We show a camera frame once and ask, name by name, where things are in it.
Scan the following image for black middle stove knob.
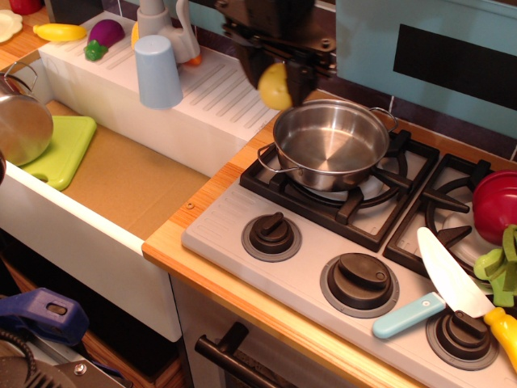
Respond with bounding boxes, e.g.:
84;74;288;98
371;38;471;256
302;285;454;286
320;253;400;318

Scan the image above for steel pot at left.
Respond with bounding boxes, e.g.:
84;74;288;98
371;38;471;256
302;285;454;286
1;61;53;166

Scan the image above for black burner grate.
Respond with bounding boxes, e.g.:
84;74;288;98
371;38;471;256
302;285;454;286
240;130;439;252
384;154;496;276

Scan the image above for yellow toy squash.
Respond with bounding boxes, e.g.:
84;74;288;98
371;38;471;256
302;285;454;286
32;23;87;42

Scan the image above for blue clamp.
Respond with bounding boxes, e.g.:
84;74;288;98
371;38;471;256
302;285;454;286
1;288;90;346

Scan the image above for teal wall cabinet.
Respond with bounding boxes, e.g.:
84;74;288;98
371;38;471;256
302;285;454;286
189;1;229;37
336;0;516;137

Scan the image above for grey stove top panel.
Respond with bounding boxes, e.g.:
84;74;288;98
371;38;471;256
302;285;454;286
180;133;517;388

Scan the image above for green plastic cutting board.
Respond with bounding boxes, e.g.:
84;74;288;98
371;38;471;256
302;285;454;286
21;116;97;191

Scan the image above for black right stove knob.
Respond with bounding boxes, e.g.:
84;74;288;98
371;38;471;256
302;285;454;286
426;310;498;371

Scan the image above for white toy sink basin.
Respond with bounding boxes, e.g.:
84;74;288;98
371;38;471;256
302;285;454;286
1;40;275;342

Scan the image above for red object top left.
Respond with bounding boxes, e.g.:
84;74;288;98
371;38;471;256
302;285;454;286
9;0;43;15

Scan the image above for grey toy faucet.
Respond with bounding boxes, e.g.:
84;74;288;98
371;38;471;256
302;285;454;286
133;0;201;64

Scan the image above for black stove knob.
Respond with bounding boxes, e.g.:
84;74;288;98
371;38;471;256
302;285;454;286
426;310;498;371
320;253;400;318
242;212;302;263

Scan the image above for cream flower shaped plate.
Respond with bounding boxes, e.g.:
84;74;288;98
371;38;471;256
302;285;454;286
0;10;23;43

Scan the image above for light blue plastic cup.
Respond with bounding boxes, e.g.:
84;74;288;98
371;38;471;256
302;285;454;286
134;35;183;110

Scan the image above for orange toy carrot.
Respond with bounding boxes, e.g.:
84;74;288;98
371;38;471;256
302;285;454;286
186;55;202;66

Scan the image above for purple toy eggplant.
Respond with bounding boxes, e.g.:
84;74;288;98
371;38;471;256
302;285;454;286
84;19;125;61

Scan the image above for steel pan with handles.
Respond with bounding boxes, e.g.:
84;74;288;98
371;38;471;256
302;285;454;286
257;99;398;192

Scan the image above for white toy knife blue handle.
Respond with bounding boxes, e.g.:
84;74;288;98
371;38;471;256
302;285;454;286
372;227;494;339

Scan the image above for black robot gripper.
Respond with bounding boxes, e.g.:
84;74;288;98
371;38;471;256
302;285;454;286
216;1;336;107

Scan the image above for black right burner grate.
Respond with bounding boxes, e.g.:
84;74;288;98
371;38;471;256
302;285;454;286
384;154;496;276

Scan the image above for teal right wall cabinet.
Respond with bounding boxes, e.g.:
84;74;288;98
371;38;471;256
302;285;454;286
336;0;516;137

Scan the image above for black left stove knob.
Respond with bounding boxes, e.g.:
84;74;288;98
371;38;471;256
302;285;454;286
242;212;302;263

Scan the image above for red plastic bowl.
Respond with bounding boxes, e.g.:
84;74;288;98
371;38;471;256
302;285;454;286
473;170;516;246

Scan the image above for yellow toy potato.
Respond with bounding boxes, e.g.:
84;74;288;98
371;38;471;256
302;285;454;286
258;63;292;111

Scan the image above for black oven door handle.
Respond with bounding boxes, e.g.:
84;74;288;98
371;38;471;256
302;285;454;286
195;323;280;388

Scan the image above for black left burner grate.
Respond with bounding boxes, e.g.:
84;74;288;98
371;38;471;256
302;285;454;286
240;130;439;252

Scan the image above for teal left wall cabinet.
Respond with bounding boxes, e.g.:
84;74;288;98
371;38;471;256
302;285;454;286
189;1;229;37

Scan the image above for green felt toy vegetable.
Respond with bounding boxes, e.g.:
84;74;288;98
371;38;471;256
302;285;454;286
473;225;516;307

